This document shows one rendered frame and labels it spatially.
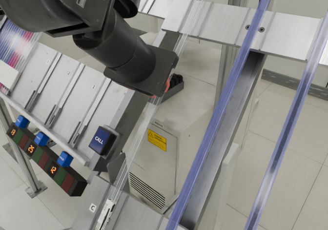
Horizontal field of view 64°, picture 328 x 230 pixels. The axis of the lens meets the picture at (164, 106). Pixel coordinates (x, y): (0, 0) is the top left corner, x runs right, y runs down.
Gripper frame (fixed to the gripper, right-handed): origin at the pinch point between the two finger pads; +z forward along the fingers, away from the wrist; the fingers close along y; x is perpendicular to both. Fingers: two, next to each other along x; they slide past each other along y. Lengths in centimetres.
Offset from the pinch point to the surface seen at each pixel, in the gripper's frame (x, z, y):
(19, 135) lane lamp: 25, 14, 43
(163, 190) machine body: 29, 64, 14
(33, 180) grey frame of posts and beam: 57, 65, 81
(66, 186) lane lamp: 28.1, 11.9, 18.7
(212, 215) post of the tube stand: 19.1, 19.4, -13.3
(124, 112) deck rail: 6.8, 9.1, 10.6
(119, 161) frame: 16.8, 9.8, 7.0
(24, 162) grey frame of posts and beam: 47, 54, 80
